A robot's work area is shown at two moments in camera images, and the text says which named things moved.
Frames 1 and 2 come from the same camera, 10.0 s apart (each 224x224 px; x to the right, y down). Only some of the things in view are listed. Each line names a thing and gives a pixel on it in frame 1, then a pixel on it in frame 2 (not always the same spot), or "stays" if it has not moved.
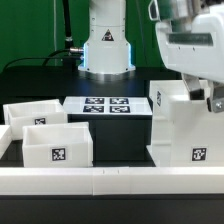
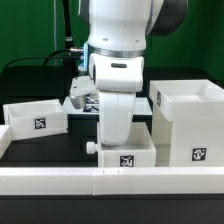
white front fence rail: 109,181 stays
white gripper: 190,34 to 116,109
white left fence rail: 5,138 stays
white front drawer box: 57,145 to 139,152
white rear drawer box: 33,113 stays
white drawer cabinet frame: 186,132 stays
